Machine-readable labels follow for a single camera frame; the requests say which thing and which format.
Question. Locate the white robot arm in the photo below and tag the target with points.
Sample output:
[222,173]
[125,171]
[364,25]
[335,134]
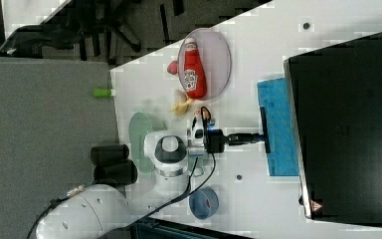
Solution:
[90,211]

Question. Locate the black cylinder upper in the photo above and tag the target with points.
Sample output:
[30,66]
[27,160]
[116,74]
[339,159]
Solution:
[105,155]

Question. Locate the black cylinder lower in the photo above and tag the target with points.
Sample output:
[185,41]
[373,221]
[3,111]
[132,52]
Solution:
[120,174]

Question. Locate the blue cup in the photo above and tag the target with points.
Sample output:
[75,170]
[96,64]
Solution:
[198,206]

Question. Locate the black office chair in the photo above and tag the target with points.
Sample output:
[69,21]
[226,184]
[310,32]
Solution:
[71,25]

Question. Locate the black toaster oven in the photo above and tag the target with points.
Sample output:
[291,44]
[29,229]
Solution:
[323,119]

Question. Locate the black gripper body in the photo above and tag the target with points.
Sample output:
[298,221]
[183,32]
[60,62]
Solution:
[216,141]

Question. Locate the red toy strawberry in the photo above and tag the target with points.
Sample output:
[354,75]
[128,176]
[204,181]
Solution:
[173,68]

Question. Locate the green perforated colander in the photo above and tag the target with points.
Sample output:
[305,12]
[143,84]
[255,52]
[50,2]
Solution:
[140,125]

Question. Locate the green marker pen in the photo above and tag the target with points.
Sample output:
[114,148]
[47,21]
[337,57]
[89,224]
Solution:
[104,93]

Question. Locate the grey round plate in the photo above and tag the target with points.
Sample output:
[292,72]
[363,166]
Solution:
[215,58]

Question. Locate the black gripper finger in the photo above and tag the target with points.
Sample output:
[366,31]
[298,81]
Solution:
[244,136]
[242,142]

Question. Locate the black cylinder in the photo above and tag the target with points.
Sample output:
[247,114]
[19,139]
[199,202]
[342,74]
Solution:
[105,155]
[120,174]

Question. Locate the red ketchup bottle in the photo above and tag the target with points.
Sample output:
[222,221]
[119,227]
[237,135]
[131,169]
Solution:
[194,75]

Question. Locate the yellow peeled toy banana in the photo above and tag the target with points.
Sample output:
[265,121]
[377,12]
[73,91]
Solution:
[182,103]

